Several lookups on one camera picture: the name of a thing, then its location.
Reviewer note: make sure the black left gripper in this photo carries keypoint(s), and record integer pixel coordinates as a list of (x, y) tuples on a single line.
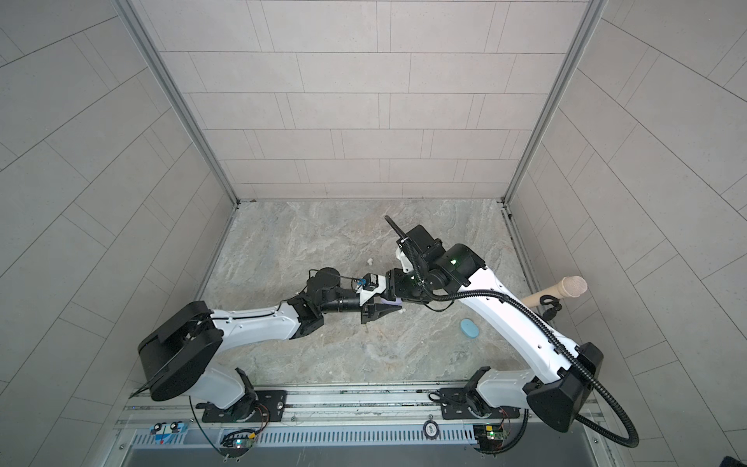
[(371, 314)]

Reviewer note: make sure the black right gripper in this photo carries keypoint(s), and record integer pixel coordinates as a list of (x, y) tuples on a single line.
[(394, 287)]

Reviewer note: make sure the light blue earbud charging case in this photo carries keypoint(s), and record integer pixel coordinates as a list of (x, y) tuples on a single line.
[(469, 328)]

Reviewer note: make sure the purple earbud charging case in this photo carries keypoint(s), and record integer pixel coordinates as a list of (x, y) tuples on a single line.
[(394, 303)]

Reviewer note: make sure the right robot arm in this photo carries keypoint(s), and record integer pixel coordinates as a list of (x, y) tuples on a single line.
[(562, 374)]

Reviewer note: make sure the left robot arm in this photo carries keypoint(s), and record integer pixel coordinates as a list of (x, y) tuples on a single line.
[(178, 357)]

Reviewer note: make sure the small round speaker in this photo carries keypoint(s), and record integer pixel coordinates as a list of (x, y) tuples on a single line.
[(431, 430)]

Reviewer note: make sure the black round stand base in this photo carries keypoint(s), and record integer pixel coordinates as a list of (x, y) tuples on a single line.
[(552, 307)]

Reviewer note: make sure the right green circuit board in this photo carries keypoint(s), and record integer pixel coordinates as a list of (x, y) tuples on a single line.
[(490, 439)]

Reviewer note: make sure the green circuit board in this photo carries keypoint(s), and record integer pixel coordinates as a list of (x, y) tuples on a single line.
[(490, 439), (237, 443)]

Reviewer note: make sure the left green circuit board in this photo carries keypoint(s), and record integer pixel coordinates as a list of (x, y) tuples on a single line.
[(237, 443)]

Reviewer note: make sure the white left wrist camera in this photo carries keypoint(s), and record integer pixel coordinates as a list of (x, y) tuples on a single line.
[(370, 286)]

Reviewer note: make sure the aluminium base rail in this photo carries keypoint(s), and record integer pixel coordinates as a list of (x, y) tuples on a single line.
[(315, 405)]

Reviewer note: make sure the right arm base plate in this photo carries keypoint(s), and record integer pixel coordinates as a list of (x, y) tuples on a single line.
[(456, 404)]

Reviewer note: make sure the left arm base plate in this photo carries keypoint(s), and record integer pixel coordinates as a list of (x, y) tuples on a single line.
[(262, 406)]

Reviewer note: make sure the beige wooden handle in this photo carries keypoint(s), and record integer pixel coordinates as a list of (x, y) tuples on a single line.
[(569, 287)]

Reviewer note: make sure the aluminium corner frame post right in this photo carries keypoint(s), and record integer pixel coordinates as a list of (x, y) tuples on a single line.
[(589, 20)]

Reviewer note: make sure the aluminium corner frame post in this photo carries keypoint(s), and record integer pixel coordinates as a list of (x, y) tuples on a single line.
[(589, 20), (151, 55)]

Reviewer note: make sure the aluminium corner frame post left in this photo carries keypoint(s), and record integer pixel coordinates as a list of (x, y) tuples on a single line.
[(151, 55)]

